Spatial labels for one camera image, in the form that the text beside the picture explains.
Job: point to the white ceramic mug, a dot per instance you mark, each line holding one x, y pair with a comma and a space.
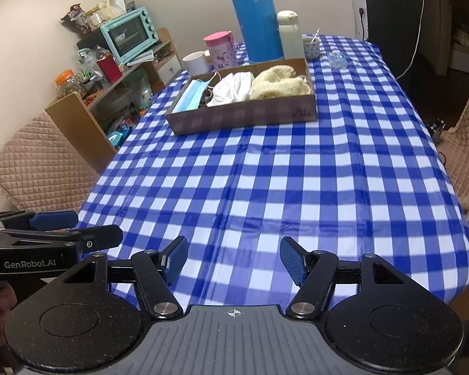
196, 63

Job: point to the pink Hello Kitty cup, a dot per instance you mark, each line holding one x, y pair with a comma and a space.
222, 48

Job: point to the white insulated bottle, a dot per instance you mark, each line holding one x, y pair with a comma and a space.
290, 34

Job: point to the blue white checkered tablecloth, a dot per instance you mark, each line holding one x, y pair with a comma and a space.
364, 177

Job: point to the white towel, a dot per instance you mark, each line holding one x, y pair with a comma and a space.
234, 87

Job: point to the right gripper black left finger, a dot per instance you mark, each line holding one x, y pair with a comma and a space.
152, 273

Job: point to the blue surgical mask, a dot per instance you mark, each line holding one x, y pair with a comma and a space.
191, 98

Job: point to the teal toaster oven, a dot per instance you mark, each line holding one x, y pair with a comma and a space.
130, 34

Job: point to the beige quilted chair left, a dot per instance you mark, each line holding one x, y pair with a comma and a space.
41, 171

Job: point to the small patterned cup with spoon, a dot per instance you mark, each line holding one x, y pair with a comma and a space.
311, 46

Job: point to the red box on shelf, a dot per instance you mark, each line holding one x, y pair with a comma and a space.
109, 68

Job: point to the cream yellow terry towel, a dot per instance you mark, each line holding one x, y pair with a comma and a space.
278, 82

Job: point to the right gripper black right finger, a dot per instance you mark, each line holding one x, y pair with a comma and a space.
316, 274

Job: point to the wooden storage shelf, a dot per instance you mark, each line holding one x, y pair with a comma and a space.
86, 125

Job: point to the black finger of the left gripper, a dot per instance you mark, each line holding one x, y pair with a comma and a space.
93, 239
39, 221

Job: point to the brown cardboard box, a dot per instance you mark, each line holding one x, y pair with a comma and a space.
265, 111

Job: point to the black mini fridge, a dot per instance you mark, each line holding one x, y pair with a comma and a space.
394, 27

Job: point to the orange lid glass jar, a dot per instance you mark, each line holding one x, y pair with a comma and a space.
68, 82

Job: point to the blue thermos flask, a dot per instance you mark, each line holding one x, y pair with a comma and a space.
259, 28

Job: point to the small tissue packet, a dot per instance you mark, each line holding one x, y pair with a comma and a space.
337, 60

